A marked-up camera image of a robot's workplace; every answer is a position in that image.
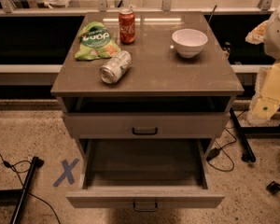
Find black stand leg right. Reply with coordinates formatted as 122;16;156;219
230;108;256;162

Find blue tape cross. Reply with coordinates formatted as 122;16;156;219
53;158;79;188

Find grey drawer cabinet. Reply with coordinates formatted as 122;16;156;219
49;10;245;148

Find red coca-cola can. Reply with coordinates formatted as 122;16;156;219
119;8;135;44

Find black floor cable left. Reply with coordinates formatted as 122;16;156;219
0;143;62;224

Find white ceramic bowl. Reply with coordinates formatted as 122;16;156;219
172;29;208;58

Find black caster foot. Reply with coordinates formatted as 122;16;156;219
266;181;280;194

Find open middle drawer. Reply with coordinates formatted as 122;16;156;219
66;139;224;212

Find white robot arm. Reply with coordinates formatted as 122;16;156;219
245;5;280;121

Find black stand leg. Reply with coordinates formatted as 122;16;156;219
230;108;256;162
0;156;44;224

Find green chip bag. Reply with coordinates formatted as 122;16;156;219
75;21;120;61

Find black floor cable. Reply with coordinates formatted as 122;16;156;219
0;143;62;224
206;109;248;173

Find black floor cable right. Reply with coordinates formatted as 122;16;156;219
206;109;248;173

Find black stand leg left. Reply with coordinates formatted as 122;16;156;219
0;156;44;224

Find silver 7up can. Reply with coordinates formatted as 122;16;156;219
100;50;132;84

